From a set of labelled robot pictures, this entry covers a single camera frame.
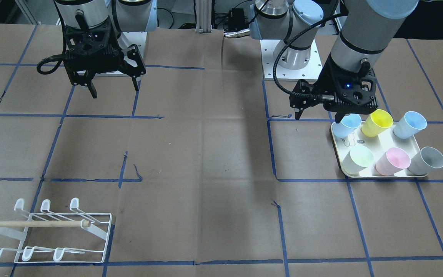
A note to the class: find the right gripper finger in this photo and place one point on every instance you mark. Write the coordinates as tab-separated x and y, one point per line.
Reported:
135	71
84	80

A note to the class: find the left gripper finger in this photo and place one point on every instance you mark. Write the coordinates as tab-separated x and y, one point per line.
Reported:
298	110
339	116

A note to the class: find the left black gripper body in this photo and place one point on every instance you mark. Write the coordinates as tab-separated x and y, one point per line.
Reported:
326	82

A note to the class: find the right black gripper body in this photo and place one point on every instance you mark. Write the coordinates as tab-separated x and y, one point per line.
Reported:
134	56

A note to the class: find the light blue cup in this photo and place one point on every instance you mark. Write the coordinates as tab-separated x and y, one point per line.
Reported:
410	124
347	125

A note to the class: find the pale green white cup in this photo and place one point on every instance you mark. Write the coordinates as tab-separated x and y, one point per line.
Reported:
358	158

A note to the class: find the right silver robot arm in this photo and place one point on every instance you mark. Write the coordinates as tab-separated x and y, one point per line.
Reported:
126	16

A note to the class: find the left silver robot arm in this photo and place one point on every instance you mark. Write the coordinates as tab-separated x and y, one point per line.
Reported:
369	27

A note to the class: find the yellow cup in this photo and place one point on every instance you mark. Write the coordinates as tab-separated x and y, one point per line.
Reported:
377	122

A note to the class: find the pink cup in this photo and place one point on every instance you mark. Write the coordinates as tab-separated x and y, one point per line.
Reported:
394	160

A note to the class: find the grey cup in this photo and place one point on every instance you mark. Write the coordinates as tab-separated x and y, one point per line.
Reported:
425	161

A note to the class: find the cream serving tray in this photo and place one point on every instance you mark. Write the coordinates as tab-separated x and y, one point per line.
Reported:
378	146

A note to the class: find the white wire cup rack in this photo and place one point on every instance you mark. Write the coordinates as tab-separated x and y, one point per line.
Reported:
47	237

